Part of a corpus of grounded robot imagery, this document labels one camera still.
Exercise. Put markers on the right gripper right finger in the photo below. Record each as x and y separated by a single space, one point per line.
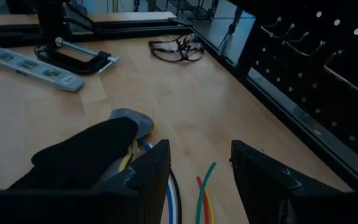
259 193

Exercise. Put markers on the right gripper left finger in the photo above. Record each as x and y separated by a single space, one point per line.
141 193

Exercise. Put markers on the black C-clamp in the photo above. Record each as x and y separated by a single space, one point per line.
73 63

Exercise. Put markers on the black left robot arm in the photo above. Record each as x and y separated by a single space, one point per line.
53 21

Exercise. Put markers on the black peg board stand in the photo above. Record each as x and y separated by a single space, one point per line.
353 40

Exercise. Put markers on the black work glove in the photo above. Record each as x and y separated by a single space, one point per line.
82 155

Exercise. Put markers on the black glove with grey cuff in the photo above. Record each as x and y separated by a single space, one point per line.
135 119

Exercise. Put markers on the black safety glasses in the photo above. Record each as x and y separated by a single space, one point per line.
179 47

